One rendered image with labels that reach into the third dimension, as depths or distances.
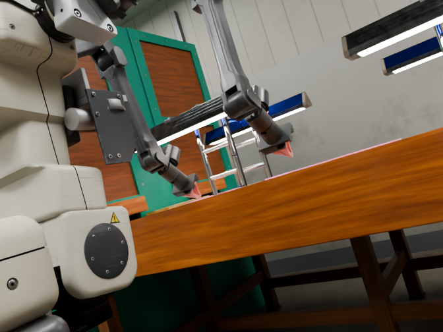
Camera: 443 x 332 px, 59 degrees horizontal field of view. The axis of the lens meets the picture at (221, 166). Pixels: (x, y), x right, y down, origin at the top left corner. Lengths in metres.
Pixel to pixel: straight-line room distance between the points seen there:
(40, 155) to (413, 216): 0.76
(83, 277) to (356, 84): 2.53
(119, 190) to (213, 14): 1.02
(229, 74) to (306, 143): 2.08
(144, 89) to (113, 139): 1.40
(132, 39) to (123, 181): 0.84
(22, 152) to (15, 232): 0.32
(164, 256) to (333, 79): 2.11
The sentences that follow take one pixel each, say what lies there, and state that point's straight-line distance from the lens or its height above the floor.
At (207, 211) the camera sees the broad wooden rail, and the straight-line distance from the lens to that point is 1.13.
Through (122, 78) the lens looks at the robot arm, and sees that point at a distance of 1.41.
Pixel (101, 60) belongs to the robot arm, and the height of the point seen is 1.32.
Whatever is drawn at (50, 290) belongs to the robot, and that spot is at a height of 0.72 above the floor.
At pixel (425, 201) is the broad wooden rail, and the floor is 0.63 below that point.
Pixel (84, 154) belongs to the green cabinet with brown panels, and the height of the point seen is 1.10.
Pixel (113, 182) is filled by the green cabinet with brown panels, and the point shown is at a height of 0.96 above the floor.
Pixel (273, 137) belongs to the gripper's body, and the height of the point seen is 0.87.
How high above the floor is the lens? 0.77
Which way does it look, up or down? 4 degrees up
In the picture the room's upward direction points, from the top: 17 degrees counter-clockwise
